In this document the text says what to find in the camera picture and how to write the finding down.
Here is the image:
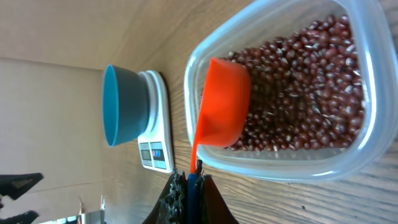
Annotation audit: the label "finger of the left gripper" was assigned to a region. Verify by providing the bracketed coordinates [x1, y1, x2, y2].
[0, 210, 39, 224]
[1, 173, 44, 200]

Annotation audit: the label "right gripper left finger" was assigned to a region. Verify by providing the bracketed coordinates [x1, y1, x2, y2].
[142, 169, 187, 224]

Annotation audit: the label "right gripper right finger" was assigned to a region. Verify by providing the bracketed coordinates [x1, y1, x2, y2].
[196, 160, 239, 224]

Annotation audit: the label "red measuring scoop blue handle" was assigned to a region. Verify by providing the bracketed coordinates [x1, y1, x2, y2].
[185, 58, 251, 223]

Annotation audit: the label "white digital kitchen scale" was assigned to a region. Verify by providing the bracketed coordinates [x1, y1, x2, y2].
[137, 70, 174, 174]

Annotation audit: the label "blue metal bowl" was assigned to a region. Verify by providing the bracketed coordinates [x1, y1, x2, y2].
[102, 65, 150, 147]

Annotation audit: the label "red azuki beans in container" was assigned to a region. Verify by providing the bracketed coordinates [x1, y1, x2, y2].
[227, 14, 365, 152]

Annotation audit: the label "clear plastic container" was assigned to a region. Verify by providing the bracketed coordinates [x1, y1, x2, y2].
[184, 0, 397, 183]

